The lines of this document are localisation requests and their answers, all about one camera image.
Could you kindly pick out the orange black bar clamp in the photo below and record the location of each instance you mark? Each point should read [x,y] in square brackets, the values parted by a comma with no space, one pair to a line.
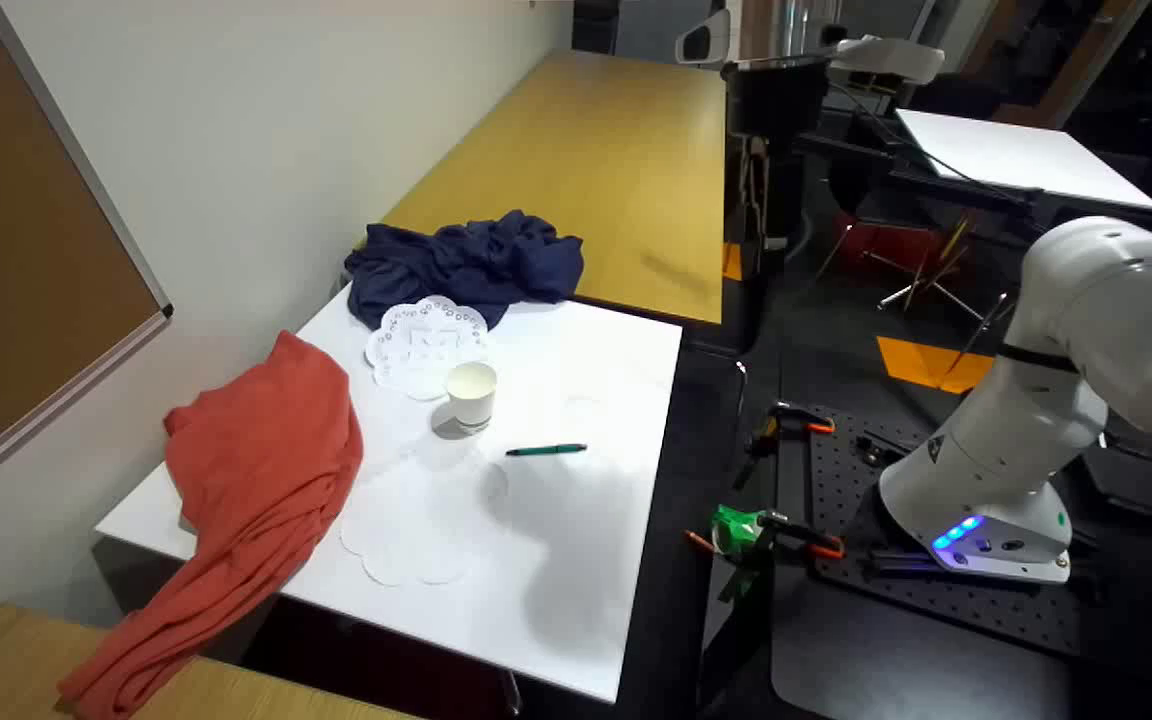
[784,423]

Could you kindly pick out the green handled clamp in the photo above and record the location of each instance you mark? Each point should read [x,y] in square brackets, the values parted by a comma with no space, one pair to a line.
[763,536]

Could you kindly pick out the orange cloth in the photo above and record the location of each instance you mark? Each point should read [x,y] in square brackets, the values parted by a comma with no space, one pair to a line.
[261,469]

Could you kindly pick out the navy blue cloth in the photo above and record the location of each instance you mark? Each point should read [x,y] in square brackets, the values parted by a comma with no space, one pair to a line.
[484,264]

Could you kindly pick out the green pen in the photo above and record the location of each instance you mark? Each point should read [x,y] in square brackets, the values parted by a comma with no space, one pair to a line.
[544,448]

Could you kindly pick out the white tilted board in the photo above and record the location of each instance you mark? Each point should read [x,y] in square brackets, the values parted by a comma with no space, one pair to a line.
[1018,158]

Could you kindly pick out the cork bulletin board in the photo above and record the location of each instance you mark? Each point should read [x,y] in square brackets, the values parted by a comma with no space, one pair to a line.
[73,289]

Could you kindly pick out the white paper doily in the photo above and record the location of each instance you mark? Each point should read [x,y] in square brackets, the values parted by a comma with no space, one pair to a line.
[422,343]

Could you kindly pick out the white paper cup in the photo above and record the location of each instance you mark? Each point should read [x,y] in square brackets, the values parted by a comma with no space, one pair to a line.
[468,394]

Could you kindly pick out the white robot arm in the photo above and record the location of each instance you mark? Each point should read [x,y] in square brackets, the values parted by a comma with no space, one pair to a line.
[1077,348]

